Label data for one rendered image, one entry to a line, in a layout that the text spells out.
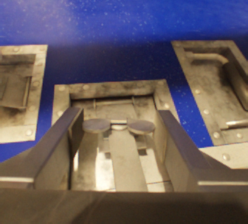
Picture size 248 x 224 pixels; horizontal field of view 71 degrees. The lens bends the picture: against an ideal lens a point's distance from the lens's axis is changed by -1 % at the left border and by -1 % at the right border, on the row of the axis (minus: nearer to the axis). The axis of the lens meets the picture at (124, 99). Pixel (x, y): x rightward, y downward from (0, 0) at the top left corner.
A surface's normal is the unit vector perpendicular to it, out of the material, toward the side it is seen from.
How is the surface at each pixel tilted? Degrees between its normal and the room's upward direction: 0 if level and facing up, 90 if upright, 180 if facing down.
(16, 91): 119
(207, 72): 90
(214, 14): 90
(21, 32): 90
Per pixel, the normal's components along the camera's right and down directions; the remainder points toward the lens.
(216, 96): 0.09, -0.54
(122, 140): 0.04, -0.81
